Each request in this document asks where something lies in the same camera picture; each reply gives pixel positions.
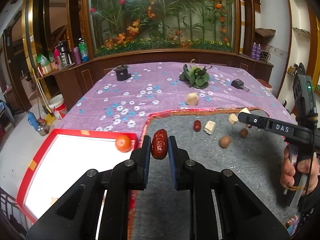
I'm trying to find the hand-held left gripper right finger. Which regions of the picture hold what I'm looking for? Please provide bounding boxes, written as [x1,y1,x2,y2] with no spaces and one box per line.
[168,135,290,240]

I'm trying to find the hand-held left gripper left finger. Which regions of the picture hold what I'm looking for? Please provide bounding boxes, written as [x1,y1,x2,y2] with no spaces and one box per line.
[26,135,152,240]

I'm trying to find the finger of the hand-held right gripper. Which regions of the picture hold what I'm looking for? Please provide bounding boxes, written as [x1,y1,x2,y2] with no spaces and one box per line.
[237,112,269,132]

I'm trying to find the mandarin orange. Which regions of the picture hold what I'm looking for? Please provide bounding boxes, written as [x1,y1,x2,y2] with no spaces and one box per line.
[115,134,132,153]

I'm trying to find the red box with white lining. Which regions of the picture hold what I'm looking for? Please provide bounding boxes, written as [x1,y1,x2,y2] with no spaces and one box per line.
[16,128,138,228]

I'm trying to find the person's right forearm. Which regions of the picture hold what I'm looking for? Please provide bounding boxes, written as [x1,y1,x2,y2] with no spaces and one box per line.
[299,187,320,238]

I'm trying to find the person's right hand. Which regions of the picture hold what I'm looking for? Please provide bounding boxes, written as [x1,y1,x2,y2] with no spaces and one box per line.
[280,145,320,197]

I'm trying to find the black key fob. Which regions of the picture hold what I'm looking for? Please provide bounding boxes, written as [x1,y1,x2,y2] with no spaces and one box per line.
[231,79,250,92]

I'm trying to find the red stool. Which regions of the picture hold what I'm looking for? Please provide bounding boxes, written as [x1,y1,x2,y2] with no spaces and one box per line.
[257,79,274,92]

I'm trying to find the grey felt mat red trim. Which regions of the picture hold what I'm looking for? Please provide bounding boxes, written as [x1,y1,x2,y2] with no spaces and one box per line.
[127,107,300,240]

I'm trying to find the black tool on shelf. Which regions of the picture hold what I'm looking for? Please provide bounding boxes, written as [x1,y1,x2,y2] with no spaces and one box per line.
[286,64,305,77]

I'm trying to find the beige fibre roll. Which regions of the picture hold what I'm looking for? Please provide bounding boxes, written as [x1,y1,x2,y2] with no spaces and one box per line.
[185,92,199,106]

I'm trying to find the green leafy vegetable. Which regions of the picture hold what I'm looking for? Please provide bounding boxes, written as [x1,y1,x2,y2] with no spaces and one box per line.
[179,59,213,88]

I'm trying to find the purple floral tablecloth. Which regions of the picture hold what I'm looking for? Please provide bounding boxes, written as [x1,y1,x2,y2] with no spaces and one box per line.
[56,62,293,133]

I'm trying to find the black cylindrical device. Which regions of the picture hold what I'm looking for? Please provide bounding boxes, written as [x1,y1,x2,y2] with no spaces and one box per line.
[114,65,130,81]

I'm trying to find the white plastic bucket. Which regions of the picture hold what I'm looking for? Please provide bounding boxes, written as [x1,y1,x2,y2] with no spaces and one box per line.
[47,94,67,119]

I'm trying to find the glass jar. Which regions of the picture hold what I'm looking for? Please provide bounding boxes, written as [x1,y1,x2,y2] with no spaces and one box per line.
[37,121,50,136]

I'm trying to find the blue bottle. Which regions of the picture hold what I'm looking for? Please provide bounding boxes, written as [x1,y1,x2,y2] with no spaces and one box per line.
[27,111,38,132]

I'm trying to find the purple cup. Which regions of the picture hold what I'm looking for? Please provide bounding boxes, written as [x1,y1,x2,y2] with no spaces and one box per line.
[73,47,82,65]

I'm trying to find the glass case of artificial flowers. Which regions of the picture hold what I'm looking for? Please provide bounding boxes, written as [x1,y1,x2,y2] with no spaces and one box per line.
[80,0,253,60]

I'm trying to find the green bottle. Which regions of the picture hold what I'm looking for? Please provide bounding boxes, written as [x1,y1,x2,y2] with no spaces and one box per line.
[78,38,90,62]

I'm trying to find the patterned cardboard box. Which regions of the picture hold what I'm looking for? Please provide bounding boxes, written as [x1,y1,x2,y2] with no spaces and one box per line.
[37,62,58,77]

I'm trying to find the steel thermos jug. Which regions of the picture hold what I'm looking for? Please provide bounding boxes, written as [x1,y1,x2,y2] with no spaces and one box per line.
[58,41,72,67]

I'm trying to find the pink bottle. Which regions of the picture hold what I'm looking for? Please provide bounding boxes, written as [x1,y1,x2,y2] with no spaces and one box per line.
[53,48,62,67]

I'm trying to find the green bag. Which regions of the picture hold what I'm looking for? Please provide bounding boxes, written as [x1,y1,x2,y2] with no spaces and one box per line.
[36,54,50,67]

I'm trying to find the coiled cable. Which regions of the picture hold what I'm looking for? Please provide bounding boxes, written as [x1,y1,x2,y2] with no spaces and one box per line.
[261,46,273,62]

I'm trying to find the brown wall shelf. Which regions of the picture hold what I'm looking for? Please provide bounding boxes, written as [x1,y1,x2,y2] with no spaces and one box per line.
[255,27,276,38]

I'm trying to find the broom with pale handle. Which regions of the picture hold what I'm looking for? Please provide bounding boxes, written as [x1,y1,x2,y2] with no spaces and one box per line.
[36,76,57,124]

